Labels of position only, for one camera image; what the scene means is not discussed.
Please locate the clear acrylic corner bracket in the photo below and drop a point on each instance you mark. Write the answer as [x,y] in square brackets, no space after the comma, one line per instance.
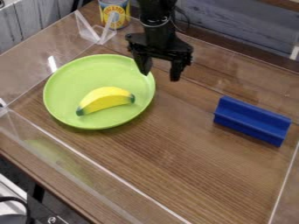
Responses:
[97,33]

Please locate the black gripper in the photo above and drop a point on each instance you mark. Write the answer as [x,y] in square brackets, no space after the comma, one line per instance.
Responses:
[158,42]

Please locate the yellow blue tin can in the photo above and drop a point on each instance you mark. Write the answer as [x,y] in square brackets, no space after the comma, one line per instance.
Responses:
[117,10]

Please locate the yellow toy banana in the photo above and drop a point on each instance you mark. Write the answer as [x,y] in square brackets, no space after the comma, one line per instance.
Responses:
[103,98]

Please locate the blue plastic block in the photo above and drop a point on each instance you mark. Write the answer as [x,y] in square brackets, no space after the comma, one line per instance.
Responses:
[253,120]

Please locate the green round plate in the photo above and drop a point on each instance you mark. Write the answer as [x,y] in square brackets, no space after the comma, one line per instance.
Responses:
[81,76]

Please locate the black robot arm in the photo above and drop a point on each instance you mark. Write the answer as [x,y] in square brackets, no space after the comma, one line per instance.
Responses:
[158,13]

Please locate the clear acrylic enclosure wall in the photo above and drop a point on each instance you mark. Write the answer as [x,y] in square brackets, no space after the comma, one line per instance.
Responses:
[99,195]

